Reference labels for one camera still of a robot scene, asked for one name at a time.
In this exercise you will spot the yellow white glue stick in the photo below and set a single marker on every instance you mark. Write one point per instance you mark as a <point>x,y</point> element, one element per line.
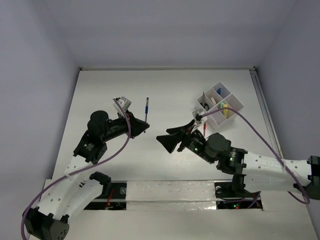
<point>225,111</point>

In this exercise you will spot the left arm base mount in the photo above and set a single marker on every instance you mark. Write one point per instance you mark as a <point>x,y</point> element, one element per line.
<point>113,194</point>

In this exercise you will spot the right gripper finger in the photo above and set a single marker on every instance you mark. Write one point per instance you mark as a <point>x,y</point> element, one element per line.
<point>170,140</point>
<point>180,128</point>

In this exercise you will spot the grey white eraser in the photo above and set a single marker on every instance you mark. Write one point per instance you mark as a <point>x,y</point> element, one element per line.
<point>213,100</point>

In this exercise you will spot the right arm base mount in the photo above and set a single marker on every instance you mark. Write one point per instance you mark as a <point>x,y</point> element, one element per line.
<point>231,195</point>

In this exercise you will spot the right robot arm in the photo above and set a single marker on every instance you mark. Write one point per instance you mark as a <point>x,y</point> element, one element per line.
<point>251,173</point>

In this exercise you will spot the white divided organizer tray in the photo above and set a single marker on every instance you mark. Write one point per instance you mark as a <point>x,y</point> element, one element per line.
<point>216,98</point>

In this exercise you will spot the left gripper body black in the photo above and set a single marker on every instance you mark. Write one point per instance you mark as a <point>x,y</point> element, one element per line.
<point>120,127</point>

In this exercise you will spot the silver taped rail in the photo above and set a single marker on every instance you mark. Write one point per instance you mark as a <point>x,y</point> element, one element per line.
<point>170,195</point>

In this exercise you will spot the black handled scissors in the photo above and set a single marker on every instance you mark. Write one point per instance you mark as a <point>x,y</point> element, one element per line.
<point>203,102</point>

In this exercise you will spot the blue pen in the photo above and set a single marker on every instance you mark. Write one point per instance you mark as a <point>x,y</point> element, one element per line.
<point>146,109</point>

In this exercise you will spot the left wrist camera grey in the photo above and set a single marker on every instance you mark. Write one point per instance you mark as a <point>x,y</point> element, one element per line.
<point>123,102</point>

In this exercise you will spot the red pen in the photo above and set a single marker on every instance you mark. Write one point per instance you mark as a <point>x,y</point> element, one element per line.
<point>204,129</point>

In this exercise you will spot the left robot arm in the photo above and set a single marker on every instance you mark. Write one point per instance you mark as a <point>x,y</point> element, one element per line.
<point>49,215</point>

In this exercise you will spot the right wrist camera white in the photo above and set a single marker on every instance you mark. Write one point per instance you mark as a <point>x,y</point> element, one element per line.
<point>198,116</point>

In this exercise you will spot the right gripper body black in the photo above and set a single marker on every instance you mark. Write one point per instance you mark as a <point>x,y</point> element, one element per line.
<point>195,143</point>

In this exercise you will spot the clear blue spray bottle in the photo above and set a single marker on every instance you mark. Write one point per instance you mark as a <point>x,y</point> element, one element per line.
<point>219,90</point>

